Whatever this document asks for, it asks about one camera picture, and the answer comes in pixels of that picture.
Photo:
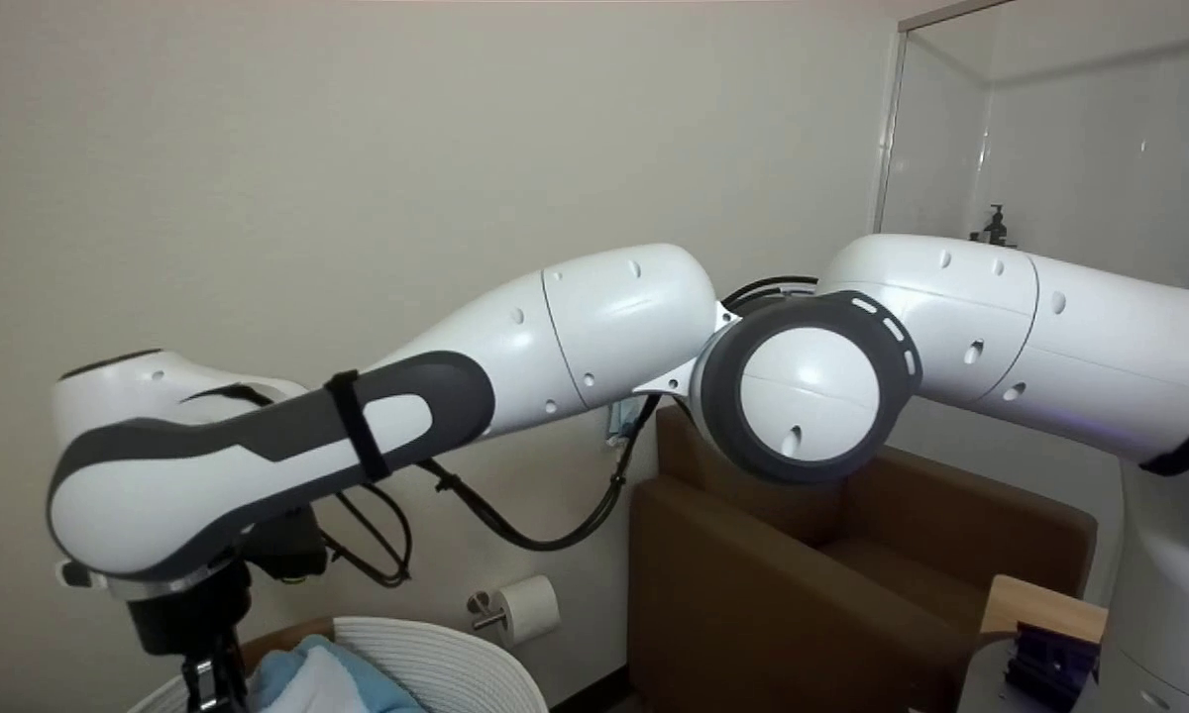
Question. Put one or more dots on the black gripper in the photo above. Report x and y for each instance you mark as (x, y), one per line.
(192, 617)

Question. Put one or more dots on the blue white striped towel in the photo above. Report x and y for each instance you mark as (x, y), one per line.
(322, 677)

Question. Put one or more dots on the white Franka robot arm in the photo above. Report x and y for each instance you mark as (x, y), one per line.
(596, 329)

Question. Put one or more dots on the brown armchair sofa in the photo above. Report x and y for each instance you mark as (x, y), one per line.
(754, 596)

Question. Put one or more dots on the chrome toilet paper holder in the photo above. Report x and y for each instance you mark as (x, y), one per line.
(485, 617)

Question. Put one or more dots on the white toilet paper roll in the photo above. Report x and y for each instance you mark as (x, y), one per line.
(531, 607)

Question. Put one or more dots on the light wooden block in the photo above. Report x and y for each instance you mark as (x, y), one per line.
(1044, 607)

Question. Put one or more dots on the dark purple object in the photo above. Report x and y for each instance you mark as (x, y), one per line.
(1050, 667)

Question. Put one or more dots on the shower shelf with bottles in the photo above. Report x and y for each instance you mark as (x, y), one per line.
(996, 227)

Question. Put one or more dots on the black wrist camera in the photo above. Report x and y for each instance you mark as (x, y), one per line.
(288, 543)

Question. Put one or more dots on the white shower partition frame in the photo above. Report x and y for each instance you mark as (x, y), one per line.
(895, 133)

